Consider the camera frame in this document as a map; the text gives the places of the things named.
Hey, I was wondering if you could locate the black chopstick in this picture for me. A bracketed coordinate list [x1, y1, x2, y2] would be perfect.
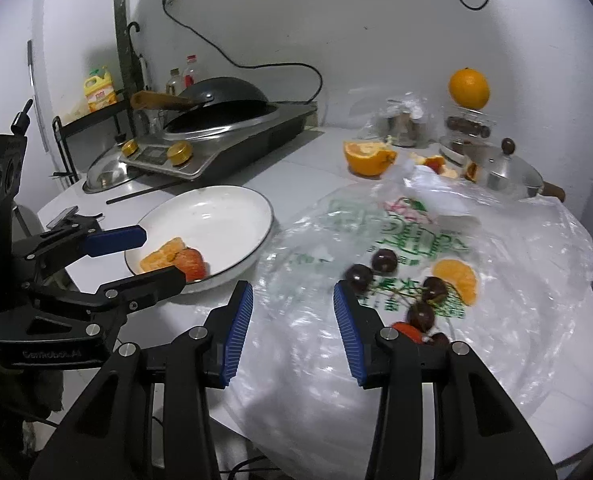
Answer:
[106, 180, 182, 205]

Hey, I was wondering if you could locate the small metal box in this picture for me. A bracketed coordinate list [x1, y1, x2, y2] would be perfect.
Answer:
[46, 206, 80, 228]

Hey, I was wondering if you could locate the small crumpled plastic bag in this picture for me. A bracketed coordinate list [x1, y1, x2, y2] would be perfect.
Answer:
[359, 92, 437, 148]

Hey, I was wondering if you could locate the clear printed plastic bag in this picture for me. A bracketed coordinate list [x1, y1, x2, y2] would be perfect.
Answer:
[221, 162, 593, 466]

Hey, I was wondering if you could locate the white plate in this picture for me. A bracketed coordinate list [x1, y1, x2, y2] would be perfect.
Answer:
[124, 186, 276, 286]

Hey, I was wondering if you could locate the orange peel with red fruit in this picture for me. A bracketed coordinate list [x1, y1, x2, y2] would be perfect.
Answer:
[410, 151, 461, 180]

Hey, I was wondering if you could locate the black metal rack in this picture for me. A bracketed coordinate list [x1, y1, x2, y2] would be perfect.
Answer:
[51, 90, 132, 186]

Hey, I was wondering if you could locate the whole orange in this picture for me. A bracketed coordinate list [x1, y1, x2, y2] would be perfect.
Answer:
[449, 67, 491, 110]

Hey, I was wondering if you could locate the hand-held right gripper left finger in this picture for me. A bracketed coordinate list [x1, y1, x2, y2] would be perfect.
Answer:
[29, 281, 254, 480]

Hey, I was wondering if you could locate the dark green pipe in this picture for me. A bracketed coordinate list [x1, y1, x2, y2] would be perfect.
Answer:
[114, 0, 144, 93]

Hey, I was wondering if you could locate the black wok with wooden handle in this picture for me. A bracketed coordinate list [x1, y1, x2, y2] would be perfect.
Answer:
[130, 76, 270, 133]

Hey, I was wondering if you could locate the red strawberry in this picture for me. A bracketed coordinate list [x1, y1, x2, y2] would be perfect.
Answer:
[392, 322, 424, 343]
[176, 247, 208, 282]

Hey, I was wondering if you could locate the peeled orange segment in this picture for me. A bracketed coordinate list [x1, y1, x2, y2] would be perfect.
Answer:
[433, 258, 478, 307]
[140, 237, 187, 273]

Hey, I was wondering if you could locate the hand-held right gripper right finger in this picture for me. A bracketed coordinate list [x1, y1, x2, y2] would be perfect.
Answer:
[333, 281, 558, 480]

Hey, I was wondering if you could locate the black power cable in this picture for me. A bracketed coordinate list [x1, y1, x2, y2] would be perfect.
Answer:
[162, 0, 323, 103]

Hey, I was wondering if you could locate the clear container of cherries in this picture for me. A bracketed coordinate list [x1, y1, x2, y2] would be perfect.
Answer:
[439, 105, 499, 166]

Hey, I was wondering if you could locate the silver induction cooker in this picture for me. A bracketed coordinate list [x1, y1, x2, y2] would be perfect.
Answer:
[119, 102, 318, 181]

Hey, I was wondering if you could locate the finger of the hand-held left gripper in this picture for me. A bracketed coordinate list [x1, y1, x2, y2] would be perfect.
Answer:
[11, 212, 148, 282]
[30, 266, 188, 312]

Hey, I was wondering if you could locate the steel pan lid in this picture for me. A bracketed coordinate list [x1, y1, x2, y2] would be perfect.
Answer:
[84, 142, 140, 194]

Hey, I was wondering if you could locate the orange peel half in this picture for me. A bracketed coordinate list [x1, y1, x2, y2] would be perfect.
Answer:
[343, 140, 398, 177]

